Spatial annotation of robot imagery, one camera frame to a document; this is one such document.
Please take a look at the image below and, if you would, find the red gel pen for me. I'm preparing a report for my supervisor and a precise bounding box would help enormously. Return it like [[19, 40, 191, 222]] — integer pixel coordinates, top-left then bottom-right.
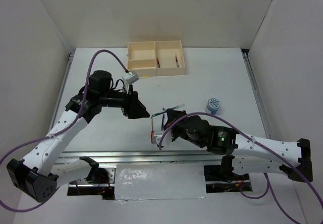
[[150, 116, 154, 138]]

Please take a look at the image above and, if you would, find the blue round jar right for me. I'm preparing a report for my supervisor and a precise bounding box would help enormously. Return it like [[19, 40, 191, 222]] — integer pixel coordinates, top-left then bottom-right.
[[205, 98, 221, 115]]

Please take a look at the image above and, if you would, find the blue ink pen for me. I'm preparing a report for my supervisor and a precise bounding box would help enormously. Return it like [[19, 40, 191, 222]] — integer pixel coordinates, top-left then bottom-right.
[[161, 114, 165, 130]]

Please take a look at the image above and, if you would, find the white foil cover plate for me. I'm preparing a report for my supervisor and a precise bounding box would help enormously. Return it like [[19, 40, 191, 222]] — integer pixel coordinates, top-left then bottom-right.
[[115, 163, 207, 200]]

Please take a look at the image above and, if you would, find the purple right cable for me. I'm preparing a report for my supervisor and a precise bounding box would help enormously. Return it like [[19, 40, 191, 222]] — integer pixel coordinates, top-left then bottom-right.
[[159, 112, 323, 224]]

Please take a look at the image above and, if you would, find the aluminium table frame rail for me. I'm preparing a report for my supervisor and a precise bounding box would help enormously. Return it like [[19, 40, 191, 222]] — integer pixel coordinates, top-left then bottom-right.
[[57, 48, 272, 166]]

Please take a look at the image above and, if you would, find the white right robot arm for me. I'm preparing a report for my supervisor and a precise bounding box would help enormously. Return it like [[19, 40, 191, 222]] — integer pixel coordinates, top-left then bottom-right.
[[164, 108, 313, 183]]

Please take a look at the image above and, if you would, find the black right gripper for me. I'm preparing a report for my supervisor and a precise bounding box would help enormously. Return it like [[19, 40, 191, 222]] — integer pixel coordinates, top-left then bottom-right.
[[163, 108, 205, 148]]

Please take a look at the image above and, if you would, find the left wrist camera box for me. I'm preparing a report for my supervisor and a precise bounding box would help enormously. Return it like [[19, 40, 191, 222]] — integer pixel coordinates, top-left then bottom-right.
[[122, 71, 139, 85]]

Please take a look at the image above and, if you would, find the cream compartment tray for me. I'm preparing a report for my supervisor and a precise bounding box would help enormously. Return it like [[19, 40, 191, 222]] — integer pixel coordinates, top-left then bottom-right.
[[127, 40, 186, 77]]

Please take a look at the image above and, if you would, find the red ink pen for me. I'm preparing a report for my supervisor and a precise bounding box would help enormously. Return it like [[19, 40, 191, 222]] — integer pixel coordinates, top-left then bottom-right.
[[175, 55, 179, 68]]

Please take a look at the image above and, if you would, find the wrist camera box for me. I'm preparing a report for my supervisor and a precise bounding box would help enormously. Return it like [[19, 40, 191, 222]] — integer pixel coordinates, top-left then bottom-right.
[[122, 71, 139, 85], [151, 131, 171, 147]]

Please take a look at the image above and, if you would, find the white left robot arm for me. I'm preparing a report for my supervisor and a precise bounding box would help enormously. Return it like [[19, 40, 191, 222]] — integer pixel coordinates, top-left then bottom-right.
[[7, 70, 149, 203]]

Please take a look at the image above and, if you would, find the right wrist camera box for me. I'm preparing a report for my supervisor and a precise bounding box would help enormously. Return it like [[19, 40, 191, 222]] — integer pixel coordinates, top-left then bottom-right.
[[151, 131, 171, 147]]

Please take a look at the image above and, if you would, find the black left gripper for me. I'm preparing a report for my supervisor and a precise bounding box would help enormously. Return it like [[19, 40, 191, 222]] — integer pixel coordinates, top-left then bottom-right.
[[99, 84, 150, 119]]

